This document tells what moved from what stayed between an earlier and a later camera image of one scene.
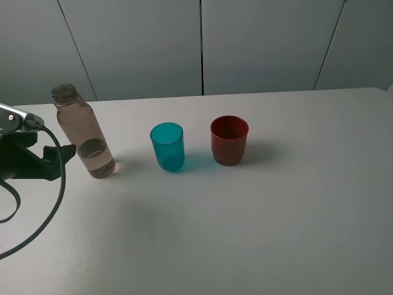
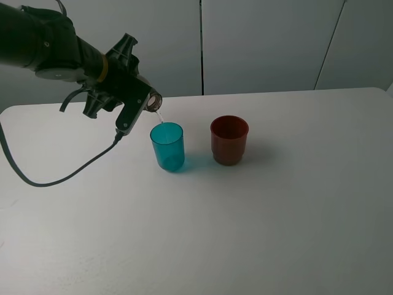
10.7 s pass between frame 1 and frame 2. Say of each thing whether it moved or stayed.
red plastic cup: stayed
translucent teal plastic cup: stayed
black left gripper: moved
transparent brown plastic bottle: moved
